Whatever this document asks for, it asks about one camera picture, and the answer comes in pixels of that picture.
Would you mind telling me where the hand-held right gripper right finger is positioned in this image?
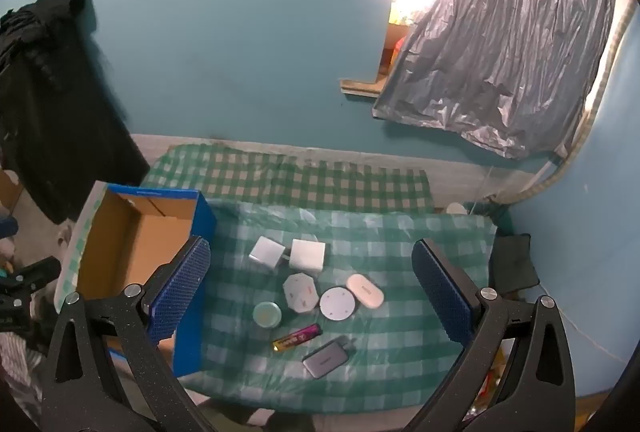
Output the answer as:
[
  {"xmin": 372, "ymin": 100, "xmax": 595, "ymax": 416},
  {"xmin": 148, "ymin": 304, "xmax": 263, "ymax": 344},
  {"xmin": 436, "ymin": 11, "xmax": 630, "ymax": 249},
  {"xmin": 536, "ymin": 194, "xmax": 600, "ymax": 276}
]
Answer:
[{"xmin": 400, "ymin": 238, "xmax": 583, "ymax": 432}]

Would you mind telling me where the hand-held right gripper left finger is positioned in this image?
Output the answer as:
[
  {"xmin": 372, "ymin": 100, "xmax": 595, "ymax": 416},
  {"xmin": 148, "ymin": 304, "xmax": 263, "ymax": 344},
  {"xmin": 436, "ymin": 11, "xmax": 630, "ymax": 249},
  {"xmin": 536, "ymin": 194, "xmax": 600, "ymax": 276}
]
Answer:
[{"xmin": 42, "ymin": 236, "xmax": 221, "ymax": 432}]

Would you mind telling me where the blue cardboard box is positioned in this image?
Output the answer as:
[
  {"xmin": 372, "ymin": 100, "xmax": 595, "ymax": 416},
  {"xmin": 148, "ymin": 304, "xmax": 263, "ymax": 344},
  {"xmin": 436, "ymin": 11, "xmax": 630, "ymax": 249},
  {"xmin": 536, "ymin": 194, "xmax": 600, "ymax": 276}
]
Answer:
[{"xmin": 74, "ymin": 182, "xmax": 218, "ymax": 378}]

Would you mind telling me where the white earbud case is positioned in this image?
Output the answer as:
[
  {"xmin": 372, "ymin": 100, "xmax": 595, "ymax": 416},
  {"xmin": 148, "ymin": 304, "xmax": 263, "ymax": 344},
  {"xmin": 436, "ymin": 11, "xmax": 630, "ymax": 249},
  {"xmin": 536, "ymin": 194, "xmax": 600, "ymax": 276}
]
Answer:
[{"xmin": 346, "ymin": 273, "xmax": 385, "ymax": 309}]

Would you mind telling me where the small teal tin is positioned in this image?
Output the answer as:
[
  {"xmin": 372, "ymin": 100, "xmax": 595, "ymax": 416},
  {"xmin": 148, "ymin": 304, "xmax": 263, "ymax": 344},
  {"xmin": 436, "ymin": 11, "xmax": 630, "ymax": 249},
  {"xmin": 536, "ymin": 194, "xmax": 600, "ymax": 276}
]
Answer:
[{"xmin": 252, "ymin": 302, "xmax": 282, "ymax": 329}]

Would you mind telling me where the white cube charger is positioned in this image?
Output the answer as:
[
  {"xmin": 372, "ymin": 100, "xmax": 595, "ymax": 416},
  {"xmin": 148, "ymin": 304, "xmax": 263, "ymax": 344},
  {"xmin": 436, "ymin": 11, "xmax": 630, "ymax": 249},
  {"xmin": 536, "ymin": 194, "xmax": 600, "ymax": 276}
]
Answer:
[
  {"xmin": 289, "ymin": 238, "xmax": 327, "ymax": 273},
  {"xmin": 249, "ymin": 236, "xmax": 286, "ymax": 271}
]

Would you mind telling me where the round white disc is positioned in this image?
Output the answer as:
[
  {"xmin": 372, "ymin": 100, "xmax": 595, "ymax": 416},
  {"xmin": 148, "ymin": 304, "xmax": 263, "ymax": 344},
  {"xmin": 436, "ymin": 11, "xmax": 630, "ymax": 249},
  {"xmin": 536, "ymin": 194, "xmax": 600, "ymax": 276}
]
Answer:
[{"xmin": 319, "ymin": 286, "xmax": 360, "ymax": 321}]

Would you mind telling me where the white octagonal box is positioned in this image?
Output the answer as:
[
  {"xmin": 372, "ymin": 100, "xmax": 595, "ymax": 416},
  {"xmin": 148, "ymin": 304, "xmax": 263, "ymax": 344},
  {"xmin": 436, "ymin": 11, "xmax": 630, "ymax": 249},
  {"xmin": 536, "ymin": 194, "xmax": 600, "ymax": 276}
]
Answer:
[{"xmin": 282, "ymin": 273, "xmax": 320, "ymax": 313}]

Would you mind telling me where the purple and gold battery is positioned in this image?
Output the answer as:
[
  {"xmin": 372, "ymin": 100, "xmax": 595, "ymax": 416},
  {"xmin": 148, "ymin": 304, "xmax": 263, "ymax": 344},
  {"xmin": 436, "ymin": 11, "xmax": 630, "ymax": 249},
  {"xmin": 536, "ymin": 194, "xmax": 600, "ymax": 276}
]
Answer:
[{"xmin": 271, "ymin": 323, "xmax": 322, "ymax": 354}]

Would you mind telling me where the dark grey plug adapter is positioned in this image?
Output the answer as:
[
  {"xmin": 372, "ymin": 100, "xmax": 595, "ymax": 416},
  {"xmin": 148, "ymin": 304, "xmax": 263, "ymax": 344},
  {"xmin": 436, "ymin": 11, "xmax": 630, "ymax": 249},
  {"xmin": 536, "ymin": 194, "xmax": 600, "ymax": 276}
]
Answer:
[{"xmin": 302, "ymin": 335, "xmax": 357, "ymax": 380}]

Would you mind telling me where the dark green cloth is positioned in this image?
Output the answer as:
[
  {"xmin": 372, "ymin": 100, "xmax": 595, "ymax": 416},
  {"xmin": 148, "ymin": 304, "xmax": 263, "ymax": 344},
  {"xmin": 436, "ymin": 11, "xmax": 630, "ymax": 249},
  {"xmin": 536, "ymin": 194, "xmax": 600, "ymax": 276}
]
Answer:
[{"xmin": 490, "ymin": 234, "xmax": 540, "ymax": 293}]

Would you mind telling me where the pile of clothes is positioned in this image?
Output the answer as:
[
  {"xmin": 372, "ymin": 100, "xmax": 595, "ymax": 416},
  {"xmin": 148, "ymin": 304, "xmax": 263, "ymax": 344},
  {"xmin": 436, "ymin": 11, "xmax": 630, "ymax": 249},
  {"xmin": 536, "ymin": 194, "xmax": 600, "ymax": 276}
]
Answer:
[{"xmin": 0, "ymin": 334, "xmax": 45, "ymax": 413}]

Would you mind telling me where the brown cardboard box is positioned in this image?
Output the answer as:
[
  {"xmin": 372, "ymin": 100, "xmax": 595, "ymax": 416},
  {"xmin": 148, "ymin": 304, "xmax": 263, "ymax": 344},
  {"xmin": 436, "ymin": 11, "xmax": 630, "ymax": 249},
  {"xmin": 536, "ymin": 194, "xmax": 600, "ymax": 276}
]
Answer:
[{"xmin": 0, "ymin": 172, "xmax": 23, "ymax": 209}]

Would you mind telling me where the green checked tablecloth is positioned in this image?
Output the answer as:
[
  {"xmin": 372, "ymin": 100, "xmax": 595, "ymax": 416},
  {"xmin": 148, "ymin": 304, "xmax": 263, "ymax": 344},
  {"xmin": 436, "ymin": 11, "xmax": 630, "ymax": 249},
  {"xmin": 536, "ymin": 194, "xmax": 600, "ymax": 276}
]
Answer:
[{"xmin": 52, "ymin": 143, "xmax": 501, "ymax": 413}]

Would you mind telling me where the black hanging cloth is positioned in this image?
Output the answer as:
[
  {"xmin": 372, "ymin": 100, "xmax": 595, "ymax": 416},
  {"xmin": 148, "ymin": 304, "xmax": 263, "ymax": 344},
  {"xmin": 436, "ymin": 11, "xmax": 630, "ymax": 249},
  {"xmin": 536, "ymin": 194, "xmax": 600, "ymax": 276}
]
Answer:
[{"xmin": 0, "ymin": 0, "xmax": 151, "ymax": 223}]

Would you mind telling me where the grey plastic sheet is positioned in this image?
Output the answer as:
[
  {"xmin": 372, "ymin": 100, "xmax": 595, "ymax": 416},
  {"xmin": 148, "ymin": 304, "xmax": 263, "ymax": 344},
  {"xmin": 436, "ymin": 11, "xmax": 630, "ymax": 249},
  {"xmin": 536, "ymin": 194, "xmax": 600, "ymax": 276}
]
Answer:
[{"xmin": 372, "ymin": 0, "xmax": 618, "ymax": 160}]

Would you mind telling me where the wooden wall ledge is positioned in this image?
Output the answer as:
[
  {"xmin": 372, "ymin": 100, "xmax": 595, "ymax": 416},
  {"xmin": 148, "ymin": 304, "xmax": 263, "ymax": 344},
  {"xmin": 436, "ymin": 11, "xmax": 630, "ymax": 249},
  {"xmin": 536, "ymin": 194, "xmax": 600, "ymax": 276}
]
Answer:
[{"xmin": 340, "ymin": 78, "xmax": 386, "ymax": 100}]

